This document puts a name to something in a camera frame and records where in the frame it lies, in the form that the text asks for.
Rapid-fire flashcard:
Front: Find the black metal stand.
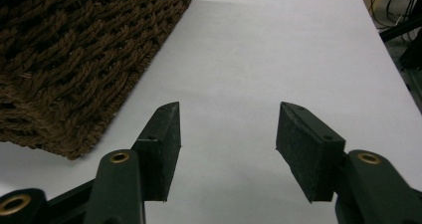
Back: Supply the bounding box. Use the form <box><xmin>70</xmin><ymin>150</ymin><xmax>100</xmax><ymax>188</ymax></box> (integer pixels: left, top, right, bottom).
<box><xmin>378</xmin><ymin>15</ymin><xmax>422</xmax><ymax>71</ymax></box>

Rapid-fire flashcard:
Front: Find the brown woven basket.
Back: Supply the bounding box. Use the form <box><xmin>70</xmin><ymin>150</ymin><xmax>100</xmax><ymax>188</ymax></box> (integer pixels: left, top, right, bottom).
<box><xmin>0</xmin><ymin>0</ymin><xmax>194</xmax><ymax>161</ymax></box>

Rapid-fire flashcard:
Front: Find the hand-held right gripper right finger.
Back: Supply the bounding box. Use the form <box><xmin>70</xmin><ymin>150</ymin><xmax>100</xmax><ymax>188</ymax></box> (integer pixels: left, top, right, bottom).
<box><xmin>275</xmin><ymin>101</ymin><xmax>422</xmax><ymax>224</ymax></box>

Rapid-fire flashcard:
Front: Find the black cable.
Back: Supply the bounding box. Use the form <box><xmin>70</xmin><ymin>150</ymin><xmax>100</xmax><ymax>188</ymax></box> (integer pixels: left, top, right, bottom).
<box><xmin>384</xmin><ymin>0</ymin><xmax>404</xmax><ymax>24</ymax></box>

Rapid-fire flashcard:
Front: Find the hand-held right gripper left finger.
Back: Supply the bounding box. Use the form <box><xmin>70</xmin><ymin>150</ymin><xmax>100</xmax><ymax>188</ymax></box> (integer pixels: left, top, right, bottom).
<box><xmin>83</xmin><ymin>101</ymin><xmax>182</xmax><ymax>224</ymax></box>

